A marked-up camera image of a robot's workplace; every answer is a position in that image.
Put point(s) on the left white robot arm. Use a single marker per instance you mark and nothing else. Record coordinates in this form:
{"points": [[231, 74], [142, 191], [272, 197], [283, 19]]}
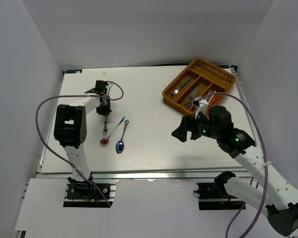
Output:
{"points": [[70, 128]]}

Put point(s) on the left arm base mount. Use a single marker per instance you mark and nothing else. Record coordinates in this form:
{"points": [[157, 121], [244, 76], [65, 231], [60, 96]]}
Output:
{"points": [[81, 194]]}

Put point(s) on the plain iridescent spoon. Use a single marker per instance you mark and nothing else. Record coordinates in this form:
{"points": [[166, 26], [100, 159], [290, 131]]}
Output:
{"points": [[105, 140]]}

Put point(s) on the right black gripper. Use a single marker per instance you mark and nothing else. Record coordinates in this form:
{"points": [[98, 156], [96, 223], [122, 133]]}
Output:
{"points": [[187, 123]]}

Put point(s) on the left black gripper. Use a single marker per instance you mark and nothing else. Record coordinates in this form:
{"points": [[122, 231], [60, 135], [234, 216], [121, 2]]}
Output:
{"points": [[105, 111]]}

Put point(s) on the orange chopstick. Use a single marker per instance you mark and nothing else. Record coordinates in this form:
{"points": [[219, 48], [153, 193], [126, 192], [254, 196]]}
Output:
{"points": [[214, 101], [208, 109]]}

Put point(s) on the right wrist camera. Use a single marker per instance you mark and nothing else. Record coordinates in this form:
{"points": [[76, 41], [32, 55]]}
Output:
{"points": [[201, 106]]}

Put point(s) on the woven wicker cutlery tray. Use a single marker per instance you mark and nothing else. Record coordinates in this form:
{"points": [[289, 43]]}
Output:
{"points": [[207, 76]]}

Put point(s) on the ornate iridescent spoon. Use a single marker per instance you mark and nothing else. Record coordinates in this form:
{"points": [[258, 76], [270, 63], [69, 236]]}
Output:
{"points": [[120, 145]]}

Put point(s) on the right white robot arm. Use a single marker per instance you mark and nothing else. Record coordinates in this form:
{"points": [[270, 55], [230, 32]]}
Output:
{"points": [[278, 201]]}

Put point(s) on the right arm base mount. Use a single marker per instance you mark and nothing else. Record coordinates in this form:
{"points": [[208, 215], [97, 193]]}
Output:
{"points": [[212, 196]]}

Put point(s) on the green handled fork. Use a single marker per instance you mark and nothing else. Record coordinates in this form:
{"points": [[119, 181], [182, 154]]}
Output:
{"points": [[175, 92]]}

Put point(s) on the pink handled fork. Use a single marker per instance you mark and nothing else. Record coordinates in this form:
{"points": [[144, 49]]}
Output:
{"points": [[105, 129]]}

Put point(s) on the brown handled knife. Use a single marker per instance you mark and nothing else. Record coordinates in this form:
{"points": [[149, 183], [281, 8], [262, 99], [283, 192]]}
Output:
{"points": [[194, 92]]}

